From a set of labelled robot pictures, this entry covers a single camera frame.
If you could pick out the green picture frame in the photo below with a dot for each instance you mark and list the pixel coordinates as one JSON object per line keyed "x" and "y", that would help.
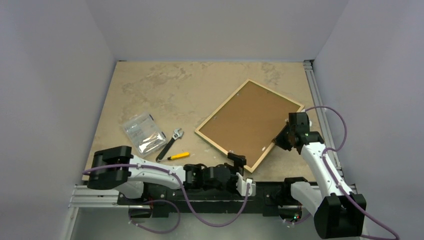
{"x": 247, "y": 122}

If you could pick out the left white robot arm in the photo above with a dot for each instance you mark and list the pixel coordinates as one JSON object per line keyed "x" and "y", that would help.
{"x": 116, "y": 168}

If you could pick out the front aluminium rail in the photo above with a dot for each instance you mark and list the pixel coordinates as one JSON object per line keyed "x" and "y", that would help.
{"x": 86, "y": 198}

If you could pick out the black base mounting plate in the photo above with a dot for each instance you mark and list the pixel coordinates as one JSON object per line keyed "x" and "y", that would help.
{"x": 271, "y": 200}

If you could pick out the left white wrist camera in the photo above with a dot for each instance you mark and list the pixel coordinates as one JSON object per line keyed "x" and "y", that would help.
{"x": 245, "y": 187}

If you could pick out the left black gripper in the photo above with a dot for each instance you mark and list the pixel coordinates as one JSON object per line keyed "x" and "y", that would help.
{"x": 239, "y": 163}

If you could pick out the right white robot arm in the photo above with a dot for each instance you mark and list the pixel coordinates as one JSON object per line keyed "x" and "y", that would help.
{"x": 336, "y": 210}

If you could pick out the yellow handled screwdriver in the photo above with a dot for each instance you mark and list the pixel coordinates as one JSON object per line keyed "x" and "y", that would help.
{"x": 175, "y": 157}

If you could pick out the clear plastic organizer box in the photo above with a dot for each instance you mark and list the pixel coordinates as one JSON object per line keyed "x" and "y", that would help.
{"x": 144, "y": 134}

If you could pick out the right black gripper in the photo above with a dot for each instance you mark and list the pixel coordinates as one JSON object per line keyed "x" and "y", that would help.
{"x": 286, "y": 136}

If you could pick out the black adjustable wrench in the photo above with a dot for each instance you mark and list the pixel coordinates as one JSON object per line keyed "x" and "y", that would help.
{"x": 177, "y": 134}

